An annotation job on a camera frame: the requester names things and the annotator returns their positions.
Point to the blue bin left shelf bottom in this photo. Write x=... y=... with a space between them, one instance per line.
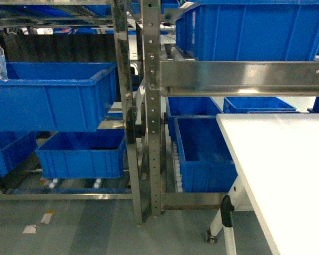
x=83 y=155

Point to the blue bin shelf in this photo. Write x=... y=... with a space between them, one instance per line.
x=50 y=96
x=83 y=155

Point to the blue bin left shelf middle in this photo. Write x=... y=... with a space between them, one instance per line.
x=50 y=96

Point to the blue bin lower left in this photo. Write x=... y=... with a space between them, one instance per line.
x=177 y=107

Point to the blue bin under table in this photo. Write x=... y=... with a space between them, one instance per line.
x=206 y=164

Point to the blue bin lower centre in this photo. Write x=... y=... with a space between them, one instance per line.
x=255 y=104

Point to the white table leg with caster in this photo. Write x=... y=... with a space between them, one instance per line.
x=235 y=200

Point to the large blue bin upper right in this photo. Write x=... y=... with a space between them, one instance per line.
x=249 y=30

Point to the blue bin far left bottom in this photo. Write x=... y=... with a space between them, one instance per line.
x=15 y=148

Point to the stainless steel shelf rail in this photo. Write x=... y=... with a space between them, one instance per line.
x=202 y=78

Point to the steel shelf upright post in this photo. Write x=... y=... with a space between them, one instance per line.
x=151 y=10

